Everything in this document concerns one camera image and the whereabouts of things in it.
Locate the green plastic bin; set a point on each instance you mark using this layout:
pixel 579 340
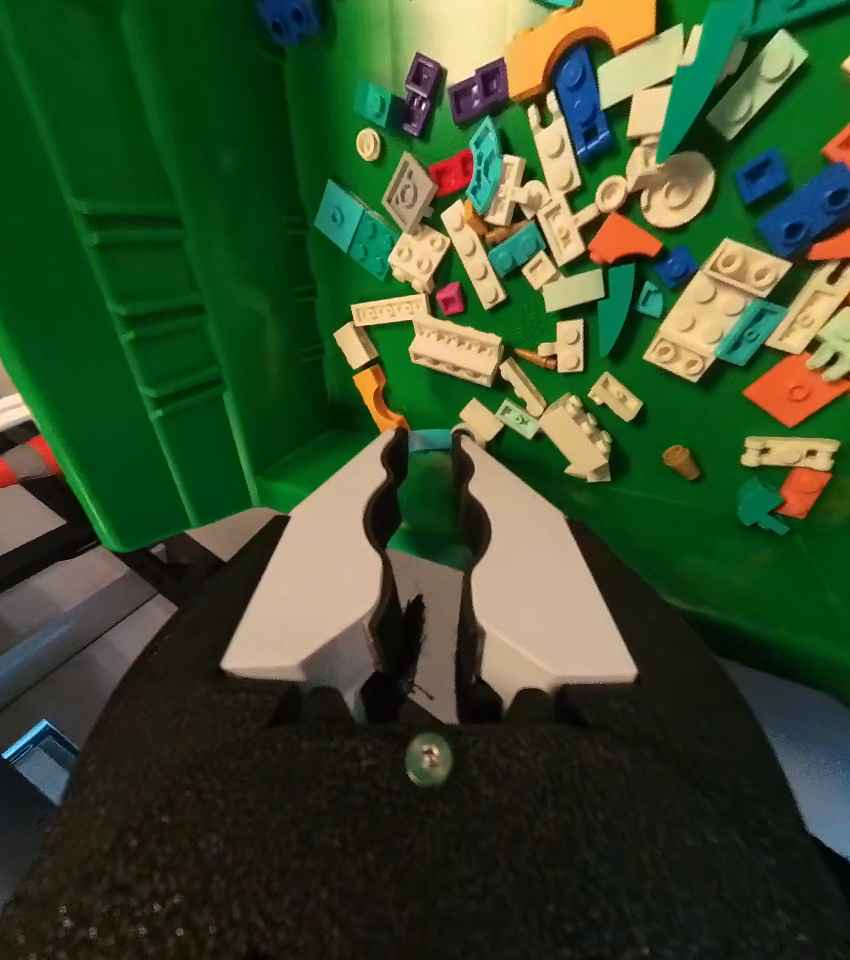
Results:
pixel 132 225

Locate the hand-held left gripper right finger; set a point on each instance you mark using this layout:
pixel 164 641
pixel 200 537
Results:
pixel 552 600

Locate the pile of bricks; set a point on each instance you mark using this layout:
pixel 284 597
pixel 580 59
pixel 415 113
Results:
pixel 717 300

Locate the teal curved brick piece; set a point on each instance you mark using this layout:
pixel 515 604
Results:
pixel 425 439

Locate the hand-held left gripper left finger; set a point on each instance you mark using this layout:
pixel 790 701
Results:
pixel 305 600

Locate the shiny blue metal object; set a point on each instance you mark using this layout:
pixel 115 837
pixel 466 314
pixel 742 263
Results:
pixel 42 757

